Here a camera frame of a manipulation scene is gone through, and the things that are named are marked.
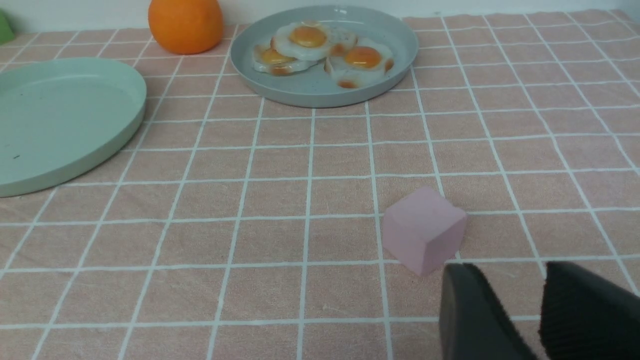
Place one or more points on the orange fruit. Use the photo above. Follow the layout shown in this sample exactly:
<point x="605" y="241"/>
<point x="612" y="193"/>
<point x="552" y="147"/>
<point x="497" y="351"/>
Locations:
<point x="186" y="27"/>

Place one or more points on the pink cube block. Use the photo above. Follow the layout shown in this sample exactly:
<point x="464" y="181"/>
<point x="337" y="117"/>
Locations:
<point x="423" y="230"/>

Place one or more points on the green cube block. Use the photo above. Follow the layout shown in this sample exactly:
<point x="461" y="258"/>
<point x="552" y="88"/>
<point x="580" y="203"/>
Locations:
<point x="6" y="32"/>

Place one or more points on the fried egg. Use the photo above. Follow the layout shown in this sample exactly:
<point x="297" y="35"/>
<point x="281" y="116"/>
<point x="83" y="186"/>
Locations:
<point x="267" y="60"/>
<point x="367" y="63"/>
<point x="312" y="41"/>

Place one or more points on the green centre plate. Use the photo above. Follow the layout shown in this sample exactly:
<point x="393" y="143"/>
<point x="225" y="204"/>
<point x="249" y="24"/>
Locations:
<point x="62" y="118"/>

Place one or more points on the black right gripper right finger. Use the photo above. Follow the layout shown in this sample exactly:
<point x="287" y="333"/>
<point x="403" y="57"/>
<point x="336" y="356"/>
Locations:
<point x="586" y="317"/>

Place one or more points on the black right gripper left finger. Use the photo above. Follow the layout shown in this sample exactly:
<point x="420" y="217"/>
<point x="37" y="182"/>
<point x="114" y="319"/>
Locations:
<point x="473" y="324"/>

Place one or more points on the grey egg plate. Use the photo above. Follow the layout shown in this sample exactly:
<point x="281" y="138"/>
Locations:
<point x="313" y="88"/>

